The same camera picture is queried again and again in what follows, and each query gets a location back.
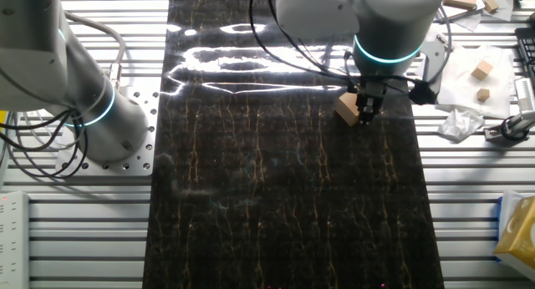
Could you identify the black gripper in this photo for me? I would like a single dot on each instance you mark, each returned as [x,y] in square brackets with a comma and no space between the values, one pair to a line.
[371,89]

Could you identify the large wooden cube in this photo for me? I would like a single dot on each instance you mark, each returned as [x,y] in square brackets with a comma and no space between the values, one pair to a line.
[347,109]

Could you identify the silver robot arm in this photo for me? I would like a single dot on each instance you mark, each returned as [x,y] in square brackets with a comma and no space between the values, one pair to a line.
[50,72]

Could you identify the rectangular wooden block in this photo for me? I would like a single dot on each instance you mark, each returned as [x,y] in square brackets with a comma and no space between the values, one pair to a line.
[460,1]

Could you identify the long wooden block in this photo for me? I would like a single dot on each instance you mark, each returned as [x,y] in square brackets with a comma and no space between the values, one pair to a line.
[488,0]

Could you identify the crumpled white tissue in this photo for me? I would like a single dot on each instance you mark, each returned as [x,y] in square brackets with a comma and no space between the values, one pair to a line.
[460,124]

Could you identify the tiny wooden cube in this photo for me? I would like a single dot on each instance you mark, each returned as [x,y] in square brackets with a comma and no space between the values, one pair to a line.
[483,94]

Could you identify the small wooden cube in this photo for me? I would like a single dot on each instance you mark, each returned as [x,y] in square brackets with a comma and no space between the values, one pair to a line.
[482,69]

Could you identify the grey metal stand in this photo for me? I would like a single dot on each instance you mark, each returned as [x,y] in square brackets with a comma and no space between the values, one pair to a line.
[493,135]

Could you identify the wooden blocks top right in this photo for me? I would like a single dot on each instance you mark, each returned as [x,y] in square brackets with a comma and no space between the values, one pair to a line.
[464,14]

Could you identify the black marble pattern mat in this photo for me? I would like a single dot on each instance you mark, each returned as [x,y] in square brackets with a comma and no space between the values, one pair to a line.
[251,197]

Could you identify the silver ribbed device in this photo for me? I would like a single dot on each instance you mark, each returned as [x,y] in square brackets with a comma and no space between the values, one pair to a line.
[526,94]

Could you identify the black keyboard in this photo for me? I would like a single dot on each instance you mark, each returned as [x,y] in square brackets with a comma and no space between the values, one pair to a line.
[527,51]

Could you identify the white paper with drawing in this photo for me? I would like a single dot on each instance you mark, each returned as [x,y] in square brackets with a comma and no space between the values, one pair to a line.
[505,5]

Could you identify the white tissue sheet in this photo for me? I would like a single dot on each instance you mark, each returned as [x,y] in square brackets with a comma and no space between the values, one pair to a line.
[507,214]

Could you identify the yellow tissue box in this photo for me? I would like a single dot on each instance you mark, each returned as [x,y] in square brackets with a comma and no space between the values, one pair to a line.
[520,234]

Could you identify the white power strip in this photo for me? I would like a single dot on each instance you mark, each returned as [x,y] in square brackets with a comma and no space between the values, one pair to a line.
[14,239]

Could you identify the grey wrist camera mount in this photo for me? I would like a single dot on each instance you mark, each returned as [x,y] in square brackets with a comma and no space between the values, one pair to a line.
[434,59]

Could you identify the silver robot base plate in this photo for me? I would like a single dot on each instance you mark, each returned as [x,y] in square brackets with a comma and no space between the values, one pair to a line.
[148,113]

